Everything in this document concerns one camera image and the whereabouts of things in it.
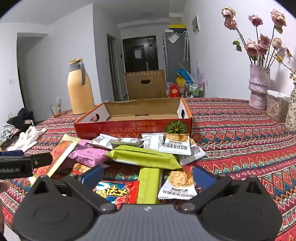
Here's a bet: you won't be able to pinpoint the grey refrigerator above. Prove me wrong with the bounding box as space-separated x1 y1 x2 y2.
163 30 191 82

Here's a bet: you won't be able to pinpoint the white labelled snack packet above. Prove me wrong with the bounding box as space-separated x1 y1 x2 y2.
88 134 121 150
142 133 166 151

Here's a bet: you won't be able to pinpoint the light clothes pile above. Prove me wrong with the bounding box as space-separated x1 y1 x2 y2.
0 124 16 142

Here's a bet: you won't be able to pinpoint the white wall panel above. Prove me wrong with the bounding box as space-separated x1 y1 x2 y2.
192 13 200 35

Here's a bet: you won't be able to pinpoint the orange and gold snack packet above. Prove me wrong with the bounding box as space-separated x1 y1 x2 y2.
29 134 81 186

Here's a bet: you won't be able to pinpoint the wire storage rack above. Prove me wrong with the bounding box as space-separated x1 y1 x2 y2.
185 81 205 98

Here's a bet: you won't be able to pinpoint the small green snack packet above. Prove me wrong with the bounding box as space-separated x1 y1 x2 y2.
136 167 163 204

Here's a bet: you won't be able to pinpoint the patterned tablecloth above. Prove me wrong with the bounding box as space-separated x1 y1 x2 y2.
0 97 296 241

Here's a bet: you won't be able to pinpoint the large green snack packet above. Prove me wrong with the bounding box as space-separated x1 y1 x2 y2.
105 145 183 172

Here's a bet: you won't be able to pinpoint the dried pink roses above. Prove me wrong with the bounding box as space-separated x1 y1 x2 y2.
221 7 292 67

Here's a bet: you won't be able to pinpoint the white hanging umbrella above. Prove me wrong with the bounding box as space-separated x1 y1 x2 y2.
183 31 190 62

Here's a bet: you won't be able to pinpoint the red snack packet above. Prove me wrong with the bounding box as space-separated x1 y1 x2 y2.
94 179 140 209

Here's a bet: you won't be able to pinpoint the dark cloth pile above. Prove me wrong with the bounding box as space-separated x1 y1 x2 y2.
7 108 35 130

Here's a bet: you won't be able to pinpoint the yellow flower branch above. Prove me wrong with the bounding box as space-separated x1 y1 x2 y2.
274 52 296 85

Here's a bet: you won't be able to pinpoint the glass cup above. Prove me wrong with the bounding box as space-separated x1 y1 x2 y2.
50 98 63 118

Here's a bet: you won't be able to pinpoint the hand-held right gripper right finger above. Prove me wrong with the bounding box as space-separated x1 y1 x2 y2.
179 166 266 214

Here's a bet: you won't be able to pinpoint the floral ceramic vase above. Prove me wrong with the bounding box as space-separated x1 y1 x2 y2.
284 84 296 133

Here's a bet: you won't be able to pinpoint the dark entrance door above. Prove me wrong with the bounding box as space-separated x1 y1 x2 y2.
122 35 159 73

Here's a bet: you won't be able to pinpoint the pink textured vase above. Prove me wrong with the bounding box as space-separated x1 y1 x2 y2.
248 64 271 110

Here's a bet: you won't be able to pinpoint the clear food container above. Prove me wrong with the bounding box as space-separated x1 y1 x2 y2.
266 90 292 122

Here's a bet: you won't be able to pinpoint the yellow thermos jug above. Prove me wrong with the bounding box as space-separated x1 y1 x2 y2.
67 59 95 115

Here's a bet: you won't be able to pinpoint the white cloth glove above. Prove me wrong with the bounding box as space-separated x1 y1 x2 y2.
7 126 47 152

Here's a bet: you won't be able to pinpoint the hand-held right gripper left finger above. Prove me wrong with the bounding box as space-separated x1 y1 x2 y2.
30 165 117 214

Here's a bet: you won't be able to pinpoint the pink feathery decoration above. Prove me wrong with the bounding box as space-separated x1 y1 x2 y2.
195 61 206 81

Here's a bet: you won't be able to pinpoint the blue plastic item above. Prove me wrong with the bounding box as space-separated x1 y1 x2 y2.
177 69 193 82

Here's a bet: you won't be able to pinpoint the pink snack packet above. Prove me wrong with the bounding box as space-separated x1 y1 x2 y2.
68 139 114 167

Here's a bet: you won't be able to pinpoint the orange cardboard box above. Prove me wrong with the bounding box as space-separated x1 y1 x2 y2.
73 97 193 141

